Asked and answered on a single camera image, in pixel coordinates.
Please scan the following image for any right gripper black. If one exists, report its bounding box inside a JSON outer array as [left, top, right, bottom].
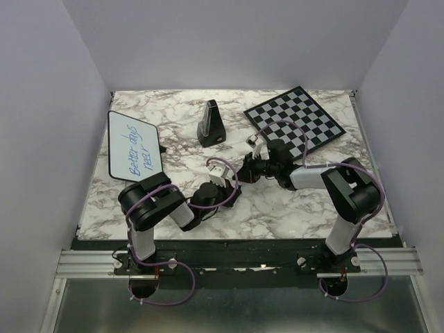
[[232, 153, 278, 185]]

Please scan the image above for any whiteboard with black frame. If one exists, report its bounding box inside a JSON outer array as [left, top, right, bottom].
[[108, 110, 163, 182]]

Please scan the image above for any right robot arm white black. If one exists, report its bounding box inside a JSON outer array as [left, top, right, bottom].
[[237, 135, 385, 272]]

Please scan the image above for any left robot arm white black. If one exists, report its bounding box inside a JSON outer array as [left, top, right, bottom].
[[118, 172, 241, 274]]

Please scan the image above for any black metronome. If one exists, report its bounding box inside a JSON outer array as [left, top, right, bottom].
[[196, 99, 226, 148]]

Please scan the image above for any black grey chessboard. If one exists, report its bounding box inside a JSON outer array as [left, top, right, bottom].
[[244, 87, 345, 159]]

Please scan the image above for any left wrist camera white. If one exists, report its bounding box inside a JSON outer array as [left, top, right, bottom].
[[208, 165, 230, 187]]

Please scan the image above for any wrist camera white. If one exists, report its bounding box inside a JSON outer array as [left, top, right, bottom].
[[246, 135, 266, 160], [208, 165, 230, 187]]

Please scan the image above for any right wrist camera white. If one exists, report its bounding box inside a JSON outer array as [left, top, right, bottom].
[[246, 135, 266, 160]]

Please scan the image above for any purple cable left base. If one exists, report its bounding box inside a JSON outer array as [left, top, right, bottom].
[[130, 259, 199, 307]]

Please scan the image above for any purple cable base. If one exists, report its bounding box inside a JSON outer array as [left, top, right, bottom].
[[130, 259, 199, 307], [318, 243, 391, 302]]

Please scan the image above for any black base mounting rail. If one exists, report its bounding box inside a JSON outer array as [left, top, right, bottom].
[[114, 239, 361, 291]]

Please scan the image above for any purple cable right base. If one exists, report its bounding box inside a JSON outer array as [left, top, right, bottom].
[[318, 243, 391, 302]]

